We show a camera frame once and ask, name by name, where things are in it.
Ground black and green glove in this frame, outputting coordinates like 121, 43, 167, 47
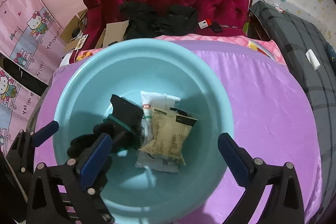
67, 94, 143, 157

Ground beige snack packet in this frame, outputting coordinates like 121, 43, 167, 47
140, 107, 198, 165

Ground grey white snack packet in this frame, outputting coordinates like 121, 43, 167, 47
135, 91, 181, 173

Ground light blue plastic basin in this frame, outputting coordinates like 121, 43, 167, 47
52, 38, 235, 224

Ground pink cartoon cat curtain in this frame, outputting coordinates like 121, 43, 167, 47
1, 0, 65, 153

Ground white cylindrical bottle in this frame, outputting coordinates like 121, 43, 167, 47
305, 49, 321, 71

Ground brown cardboard box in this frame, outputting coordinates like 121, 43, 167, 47
95, 20, 129, 49

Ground grey plaid mattress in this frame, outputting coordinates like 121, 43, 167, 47
250, 1, 335, 205

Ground black clothes on sofa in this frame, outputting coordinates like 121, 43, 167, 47
119, 1, 198, 40

